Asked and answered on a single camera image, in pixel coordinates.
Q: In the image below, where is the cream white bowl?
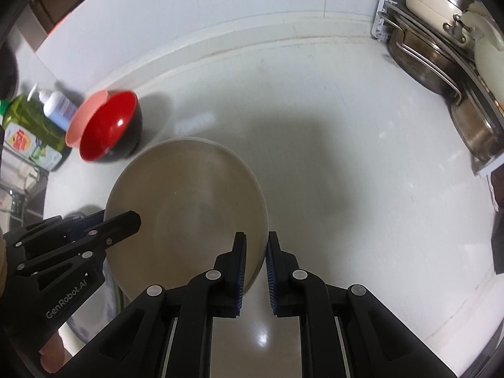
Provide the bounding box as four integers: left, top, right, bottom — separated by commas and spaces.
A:
104, 137, 268, 300

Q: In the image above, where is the pink bowl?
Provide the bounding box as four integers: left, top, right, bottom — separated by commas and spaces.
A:
65, 90, 110, 148

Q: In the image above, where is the red and black bowl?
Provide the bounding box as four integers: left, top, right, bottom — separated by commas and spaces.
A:
78, 90, 143, 163

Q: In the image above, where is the white oval lid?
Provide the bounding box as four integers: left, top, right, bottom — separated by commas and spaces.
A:
461, 2, 503, 105

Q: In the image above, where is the white kitchen shelf rack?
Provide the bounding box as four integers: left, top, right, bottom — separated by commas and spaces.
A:
372, 0, 503, 176

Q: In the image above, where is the blue patterned white plate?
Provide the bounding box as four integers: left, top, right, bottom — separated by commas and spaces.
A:
67, 260, 119, 344

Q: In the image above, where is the white blue pump bottle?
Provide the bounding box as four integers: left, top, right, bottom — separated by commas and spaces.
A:
27, 84, 78, 131

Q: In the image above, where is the cream enamel pot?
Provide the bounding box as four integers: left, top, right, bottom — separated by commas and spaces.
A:
406, 0, 475, 49

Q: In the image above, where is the person's hand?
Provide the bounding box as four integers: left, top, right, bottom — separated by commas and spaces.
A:
39, 333, 66, 374

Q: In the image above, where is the steel pot with handle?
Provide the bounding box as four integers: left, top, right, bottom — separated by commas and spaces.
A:
379, 13, 462, 103

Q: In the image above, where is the green plastic plate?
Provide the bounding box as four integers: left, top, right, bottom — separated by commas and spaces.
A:
114, 284, 129, 312

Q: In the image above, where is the chrome sink faucet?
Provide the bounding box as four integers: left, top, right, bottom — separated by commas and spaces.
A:
1, 167, 47, 224

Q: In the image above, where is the large steel pot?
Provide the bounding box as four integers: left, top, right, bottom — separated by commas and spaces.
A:
449, 96, 502, 163

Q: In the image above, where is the green dish soap bottle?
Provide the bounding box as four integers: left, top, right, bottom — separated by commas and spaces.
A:
1, 94, 69, 172

